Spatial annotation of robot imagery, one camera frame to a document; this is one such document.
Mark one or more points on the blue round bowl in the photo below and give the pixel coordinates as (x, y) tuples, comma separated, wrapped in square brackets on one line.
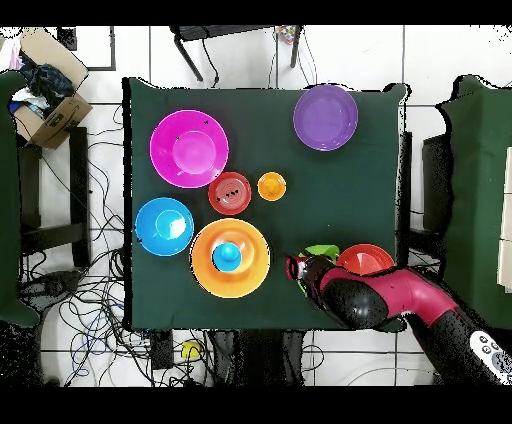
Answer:
[(160, 228)]

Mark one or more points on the dark green table cloth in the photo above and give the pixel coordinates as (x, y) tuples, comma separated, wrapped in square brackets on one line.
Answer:
[(340, 200)]

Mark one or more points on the dark clothes pile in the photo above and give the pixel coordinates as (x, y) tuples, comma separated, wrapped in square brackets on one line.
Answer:
[(48, 86)]

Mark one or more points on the large orange bowl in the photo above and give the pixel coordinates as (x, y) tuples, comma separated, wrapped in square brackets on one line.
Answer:
[(248, 280)]

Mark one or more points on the black bench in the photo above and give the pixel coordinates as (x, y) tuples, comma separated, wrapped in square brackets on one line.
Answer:
[(80, 192)]

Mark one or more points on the green covered side table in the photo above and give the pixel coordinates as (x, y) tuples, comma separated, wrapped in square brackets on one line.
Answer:
[(476, 180), (10, 200)]

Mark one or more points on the black metal frame table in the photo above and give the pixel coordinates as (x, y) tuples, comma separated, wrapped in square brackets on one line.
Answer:
[(224, 32)]

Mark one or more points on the green bowl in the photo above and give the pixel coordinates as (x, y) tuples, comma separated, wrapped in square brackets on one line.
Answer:
[(320, 250)]

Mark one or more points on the black power adapter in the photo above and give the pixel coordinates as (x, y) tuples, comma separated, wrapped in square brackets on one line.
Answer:
[(162, 348)]

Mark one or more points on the pink bowl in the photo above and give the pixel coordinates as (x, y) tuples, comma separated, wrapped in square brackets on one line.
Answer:
[(189, 148)]

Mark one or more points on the black chair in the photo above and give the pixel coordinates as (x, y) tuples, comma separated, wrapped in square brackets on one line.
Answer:
[(436, 184)]

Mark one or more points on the large red-orange bowl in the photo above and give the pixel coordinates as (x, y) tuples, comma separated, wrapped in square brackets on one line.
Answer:
[(364, 258)]

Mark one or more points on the orange cup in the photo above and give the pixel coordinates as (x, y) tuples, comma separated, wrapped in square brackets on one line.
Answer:
[(272, 186)]

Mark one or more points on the black pedestal foot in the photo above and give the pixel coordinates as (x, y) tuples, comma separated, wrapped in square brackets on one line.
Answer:
[(48, 286)]

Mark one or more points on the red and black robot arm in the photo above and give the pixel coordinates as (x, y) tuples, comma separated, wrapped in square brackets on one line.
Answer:
[(400, 292)]

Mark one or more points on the blue cup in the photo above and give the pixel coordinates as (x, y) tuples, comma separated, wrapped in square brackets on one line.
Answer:
[(226, 257)]

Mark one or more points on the purple bowl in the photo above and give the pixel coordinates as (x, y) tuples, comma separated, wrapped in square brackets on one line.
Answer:
[(326, 117)]

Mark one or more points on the small red bowl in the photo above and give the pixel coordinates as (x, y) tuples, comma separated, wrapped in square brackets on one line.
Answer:
[(230, 194)]

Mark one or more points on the yellow ball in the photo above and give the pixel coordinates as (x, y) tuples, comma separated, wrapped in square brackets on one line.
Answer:
[(190, 349)]

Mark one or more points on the cardboard box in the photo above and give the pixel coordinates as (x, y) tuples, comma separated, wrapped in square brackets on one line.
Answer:
[(60, 116)]

